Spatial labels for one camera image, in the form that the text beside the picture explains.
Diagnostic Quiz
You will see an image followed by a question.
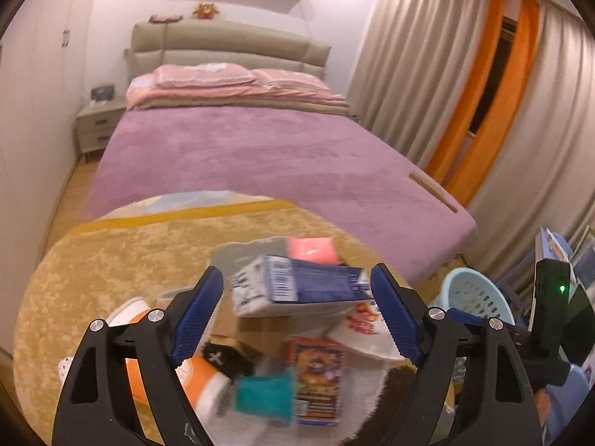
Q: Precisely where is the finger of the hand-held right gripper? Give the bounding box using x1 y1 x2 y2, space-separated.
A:
446 307 534 359

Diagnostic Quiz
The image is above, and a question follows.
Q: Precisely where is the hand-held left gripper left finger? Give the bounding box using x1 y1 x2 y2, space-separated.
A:
52 266 224 446

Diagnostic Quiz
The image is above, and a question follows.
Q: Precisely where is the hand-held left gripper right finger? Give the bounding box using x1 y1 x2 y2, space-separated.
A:
370 262 544 446

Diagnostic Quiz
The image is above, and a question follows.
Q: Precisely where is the white bag with red print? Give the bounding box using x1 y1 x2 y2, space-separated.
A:
325 299 406 361

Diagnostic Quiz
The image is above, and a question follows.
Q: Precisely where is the black packet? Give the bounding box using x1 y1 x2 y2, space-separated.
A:
203 333 261 380

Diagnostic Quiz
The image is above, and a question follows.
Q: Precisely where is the light blue plastic basket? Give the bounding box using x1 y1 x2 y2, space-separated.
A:
439 268 517 336

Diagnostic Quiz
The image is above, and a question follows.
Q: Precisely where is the brown cardboard piece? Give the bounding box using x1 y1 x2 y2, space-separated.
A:
209 296 295 359

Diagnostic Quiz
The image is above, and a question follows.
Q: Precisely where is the blue and white carton box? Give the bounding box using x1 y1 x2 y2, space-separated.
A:
231 254 375 319

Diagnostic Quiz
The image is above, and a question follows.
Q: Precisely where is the red snack box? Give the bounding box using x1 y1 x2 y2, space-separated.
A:
284 335 347 426

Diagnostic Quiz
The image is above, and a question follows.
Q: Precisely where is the teal packet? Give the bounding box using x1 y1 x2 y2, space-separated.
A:
234 371 298 423

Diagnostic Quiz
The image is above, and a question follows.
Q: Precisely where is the pink packet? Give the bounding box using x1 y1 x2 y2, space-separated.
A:
287 236 343 264

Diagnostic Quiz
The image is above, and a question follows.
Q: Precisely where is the stack of picture books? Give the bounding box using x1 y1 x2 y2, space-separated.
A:
534 225 595 299

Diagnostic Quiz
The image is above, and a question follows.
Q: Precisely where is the round yellow plush rug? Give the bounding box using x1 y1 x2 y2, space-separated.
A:
13 190 459 446

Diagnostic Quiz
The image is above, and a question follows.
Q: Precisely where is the wooden stick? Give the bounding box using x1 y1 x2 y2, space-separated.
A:
408 172 461 215

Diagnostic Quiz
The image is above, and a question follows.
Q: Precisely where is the grey curtain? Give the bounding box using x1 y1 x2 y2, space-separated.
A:
355 0 501 174
465 4 595 285

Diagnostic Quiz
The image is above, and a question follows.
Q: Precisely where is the purple bed blanket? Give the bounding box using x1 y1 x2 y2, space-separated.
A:
82 101 479 285

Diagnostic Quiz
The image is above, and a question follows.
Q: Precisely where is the orange curtain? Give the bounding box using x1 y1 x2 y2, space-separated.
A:
425 0 508 187
445 0 543 208

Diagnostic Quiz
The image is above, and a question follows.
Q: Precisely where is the beige nightstand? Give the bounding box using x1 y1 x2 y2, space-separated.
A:
75 97 129 164

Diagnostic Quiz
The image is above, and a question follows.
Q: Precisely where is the beige folded quilt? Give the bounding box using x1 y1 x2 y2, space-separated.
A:
128 94 350 113

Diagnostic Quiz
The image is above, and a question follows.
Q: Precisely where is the dark window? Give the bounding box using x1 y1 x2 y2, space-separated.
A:
467 16 518 138

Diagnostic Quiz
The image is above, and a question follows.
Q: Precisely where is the pink pillow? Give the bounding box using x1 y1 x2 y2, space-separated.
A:
251 67 327 92
153 62 257 89

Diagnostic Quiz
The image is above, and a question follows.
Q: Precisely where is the white wardrobe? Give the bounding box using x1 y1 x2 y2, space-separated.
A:
0 0 109 350

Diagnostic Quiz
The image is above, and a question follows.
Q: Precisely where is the bed with beige headboard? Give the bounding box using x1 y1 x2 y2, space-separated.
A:
81 19 479 285

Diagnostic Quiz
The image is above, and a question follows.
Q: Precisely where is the orange plush toy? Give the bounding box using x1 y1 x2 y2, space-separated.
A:
192 2 222 20

